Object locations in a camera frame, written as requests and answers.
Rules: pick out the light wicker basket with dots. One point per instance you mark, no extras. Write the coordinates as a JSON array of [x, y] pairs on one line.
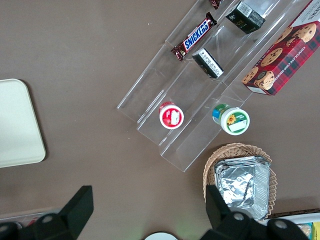
[[212, 160]]

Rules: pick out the cream plastic tray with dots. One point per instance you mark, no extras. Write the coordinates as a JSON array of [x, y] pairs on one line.
[[17, 125]]

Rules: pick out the Snickers chocolate bar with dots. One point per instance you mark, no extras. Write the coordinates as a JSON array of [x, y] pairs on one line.
[[215, 3], [196, 37]]

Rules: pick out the small black box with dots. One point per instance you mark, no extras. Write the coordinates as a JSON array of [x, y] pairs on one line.
[[208, 63], [243, 17]]

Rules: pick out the aluminium foil container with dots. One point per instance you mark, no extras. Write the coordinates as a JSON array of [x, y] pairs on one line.
[[240, 187]]

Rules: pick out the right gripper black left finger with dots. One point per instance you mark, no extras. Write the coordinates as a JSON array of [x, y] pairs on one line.
[[77, 212]]

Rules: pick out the red tartan cookie box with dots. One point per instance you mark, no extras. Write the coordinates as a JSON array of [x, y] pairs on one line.
[[282, 62]]

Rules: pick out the red lid cup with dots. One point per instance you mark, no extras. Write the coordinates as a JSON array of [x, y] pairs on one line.
[[171, 117]]

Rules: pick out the white plastic snack bin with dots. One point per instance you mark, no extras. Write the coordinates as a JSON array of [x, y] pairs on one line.
[[295, 217]]

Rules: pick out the green lid cup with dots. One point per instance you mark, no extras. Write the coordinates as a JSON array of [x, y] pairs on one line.
[[235, 121]]

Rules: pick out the clear acrylic step display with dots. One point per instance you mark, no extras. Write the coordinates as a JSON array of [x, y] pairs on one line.
[[155, 82]]

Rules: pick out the yellow snack packet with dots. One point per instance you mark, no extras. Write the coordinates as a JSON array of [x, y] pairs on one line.
[[316, 231]]

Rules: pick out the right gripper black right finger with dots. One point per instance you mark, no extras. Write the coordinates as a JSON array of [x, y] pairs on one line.
[[220, 220]]

